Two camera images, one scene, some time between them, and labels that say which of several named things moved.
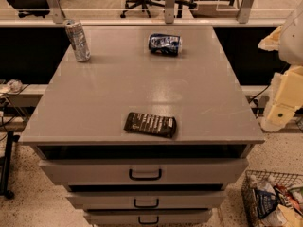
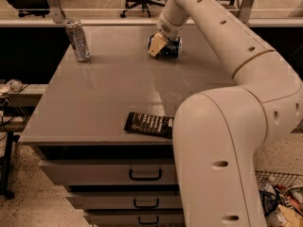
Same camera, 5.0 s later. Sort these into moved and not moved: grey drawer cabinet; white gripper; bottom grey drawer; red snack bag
Moved: white gripper
Not moved: red snack bag; grey drawer cabinet; bottom grey drawer
